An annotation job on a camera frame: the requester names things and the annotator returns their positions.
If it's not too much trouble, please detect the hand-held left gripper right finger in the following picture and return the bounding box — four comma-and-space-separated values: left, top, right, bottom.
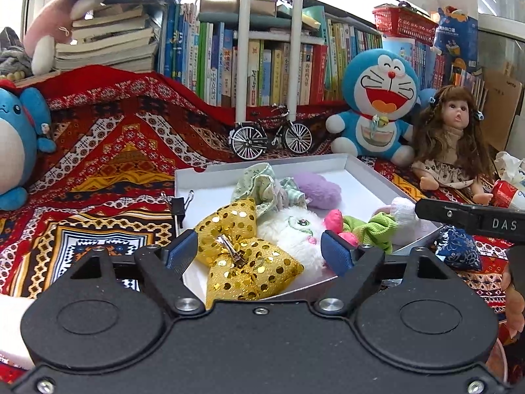
315, 230, 456, 317

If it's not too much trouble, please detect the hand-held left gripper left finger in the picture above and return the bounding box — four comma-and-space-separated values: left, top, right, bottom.
67, 229, 206, 317

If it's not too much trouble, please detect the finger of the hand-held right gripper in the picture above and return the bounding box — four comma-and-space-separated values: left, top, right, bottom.
414, 198, 481, 231

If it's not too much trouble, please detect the white knit soft toy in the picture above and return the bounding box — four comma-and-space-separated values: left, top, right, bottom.
371, 196, 438, 244

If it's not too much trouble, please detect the blue floral pouch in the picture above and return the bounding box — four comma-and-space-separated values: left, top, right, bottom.
434, 225, 484, 273

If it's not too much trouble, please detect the green and pink scrunchie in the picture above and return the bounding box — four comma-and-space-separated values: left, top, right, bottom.
324, 209, 399, 254

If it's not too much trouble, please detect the white cat plush toy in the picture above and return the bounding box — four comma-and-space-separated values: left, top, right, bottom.
257, 207, 331, 274

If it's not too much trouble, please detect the gold sequin bow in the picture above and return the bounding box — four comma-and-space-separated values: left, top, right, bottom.
192, 198, 305, 310

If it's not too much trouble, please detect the purple plush toy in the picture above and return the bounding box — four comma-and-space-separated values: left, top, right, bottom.
293, 172, 343, 210

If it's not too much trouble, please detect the grey cardboard box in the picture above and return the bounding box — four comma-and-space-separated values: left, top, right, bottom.
174, 153, 446, 301

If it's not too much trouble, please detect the light green fabric bow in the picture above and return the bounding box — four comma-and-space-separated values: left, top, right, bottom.
230, 162, 308, 214

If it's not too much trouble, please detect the person's right hand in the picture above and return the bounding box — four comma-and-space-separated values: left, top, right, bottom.
504, 263, 525, 336

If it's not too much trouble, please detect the tissue pack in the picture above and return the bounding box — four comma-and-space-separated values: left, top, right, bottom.
511, 181, 525, 211

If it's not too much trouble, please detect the red drink can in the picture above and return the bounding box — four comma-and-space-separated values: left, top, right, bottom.
490, 179, 522, 209

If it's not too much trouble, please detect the black binder clip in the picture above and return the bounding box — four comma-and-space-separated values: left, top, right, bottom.
160, 190, 196, 241

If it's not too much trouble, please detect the white tissue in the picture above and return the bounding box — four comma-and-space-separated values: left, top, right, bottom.
494, 150, 525, 186

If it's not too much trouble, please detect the doll with brown hair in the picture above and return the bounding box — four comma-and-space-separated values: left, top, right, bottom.
411, 86, 495, 206

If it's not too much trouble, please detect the red patterned blanket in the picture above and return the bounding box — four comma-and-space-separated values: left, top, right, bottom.
0, 63, 525, 378

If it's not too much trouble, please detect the brown cardboard box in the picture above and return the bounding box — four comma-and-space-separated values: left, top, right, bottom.
477, 61, 525, 153

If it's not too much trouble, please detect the blue cat plush toy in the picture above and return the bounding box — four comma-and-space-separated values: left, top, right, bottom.
325, 48, 438, 167

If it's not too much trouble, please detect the miniature bicycle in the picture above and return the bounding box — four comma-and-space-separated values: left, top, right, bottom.
229, 103, 313, 161

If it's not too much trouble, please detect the light blue box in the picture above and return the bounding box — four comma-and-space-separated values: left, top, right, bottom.
383, 34, 417, 61

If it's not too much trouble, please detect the blue printed package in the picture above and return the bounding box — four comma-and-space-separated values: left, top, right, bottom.
434, 0, 481, 71

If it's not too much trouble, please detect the row of thin books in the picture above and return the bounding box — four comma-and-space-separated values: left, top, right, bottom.
324, 12, 385, 101

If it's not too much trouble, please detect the red plastic basket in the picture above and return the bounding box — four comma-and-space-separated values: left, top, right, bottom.
372, 2, 440, 46

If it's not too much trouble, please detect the row of upright books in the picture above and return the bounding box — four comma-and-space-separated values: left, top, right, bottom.
157, 3, 329, 108

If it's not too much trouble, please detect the round blue plush toy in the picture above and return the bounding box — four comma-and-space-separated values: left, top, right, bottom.
0, 79, 58, 211

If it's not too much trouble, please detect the white metal tube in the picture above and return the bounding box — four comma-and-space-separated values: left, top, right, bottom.
235, 0, 253, 120
286, 0, 305, 120

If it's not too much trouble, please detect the stack of lying books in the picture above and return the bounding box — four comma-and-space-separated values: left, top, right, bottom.
53, 2, 163, 73

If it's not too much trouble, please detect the pink plush toy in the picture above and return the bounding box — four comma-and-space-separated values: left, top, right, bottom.
23, 0, 108, 76

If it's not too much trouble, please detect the grey knit cloth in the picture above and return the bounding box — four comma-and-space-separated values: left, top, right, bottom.
0, 26, 34, 78

